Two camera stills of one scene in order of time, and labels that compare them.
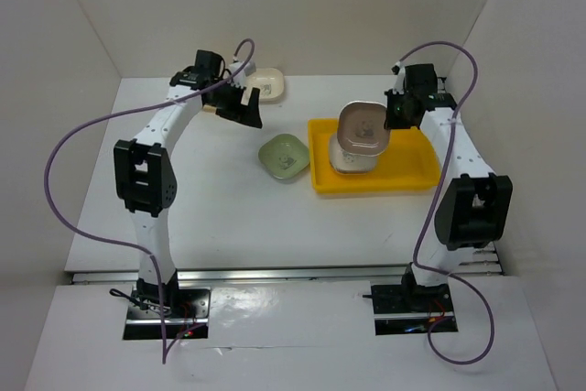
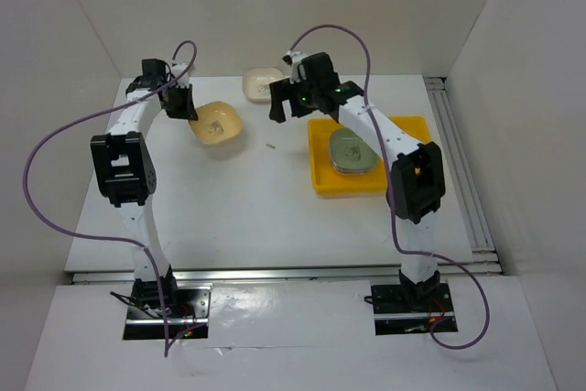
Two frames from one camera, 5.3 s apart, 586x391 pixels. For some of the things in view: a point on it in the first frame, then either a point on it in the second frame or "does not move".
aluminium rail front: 290,275 does not move
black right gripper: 392,122 to 282,91
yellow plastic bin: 408,161 does not move
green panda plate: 284,155 to 350,155
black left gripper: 246,114 to 187,112
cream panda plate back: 270,82 does not move
